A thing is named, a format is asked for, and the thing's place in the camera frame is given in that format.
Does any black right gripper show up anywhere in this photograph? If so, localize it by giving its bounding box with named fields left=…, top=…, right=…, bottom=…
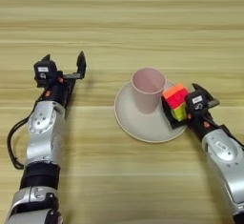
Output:
left=161, top=83, right=225, bottom=141

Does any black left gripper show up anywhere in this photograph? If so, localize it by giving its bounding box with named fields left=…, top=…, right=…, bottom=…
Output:
left=41, top=51, right=88, bottom=109

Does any colourful puzzle cube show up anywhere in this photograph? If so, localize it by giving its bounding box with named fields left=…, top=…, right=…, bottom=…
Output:
left=162, top=83, right=191, bottom=122

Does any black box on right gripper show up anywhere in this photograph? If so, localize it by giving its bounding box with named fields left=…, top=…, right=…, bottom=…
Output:
left=185, top=90, right=210, bottom=118

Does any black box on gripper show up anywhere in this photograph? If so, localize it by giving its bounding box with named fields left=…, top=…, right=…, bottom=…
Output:
left=33, top=59, right=59, bottom=89
left=185, top=90, right=210, bottom=118

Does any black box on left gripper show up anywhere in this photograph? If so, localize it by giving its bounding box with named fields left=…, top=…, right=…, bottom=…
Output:
left=33, top=59, right=59, bottom=89

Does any pink plastic cup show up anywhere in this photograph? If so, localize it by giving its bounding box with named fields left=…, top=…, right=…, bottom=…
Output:
left=131, top=67, right=168, bottom=115

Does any beige round plate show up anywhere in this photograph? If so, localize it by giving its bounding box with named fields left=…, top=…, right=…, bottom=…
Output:
left=113, top=80, right=189, bottom=144

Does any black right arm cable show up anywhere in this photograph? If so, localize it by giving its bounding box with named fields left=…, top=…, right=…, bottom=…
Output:
left=218, top=124, right=244, bottom=150

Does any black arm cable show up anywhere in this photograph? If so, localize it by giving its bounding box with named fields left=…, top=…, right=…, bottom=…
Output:
left=218, top=124, right=244, bottom=150
left=7, top=98, right=44, bottom=171

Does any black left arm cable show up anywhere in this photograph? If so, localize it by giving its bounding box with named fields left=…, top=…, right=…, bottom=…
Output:
left=7, top=98, right=44, bottom=171

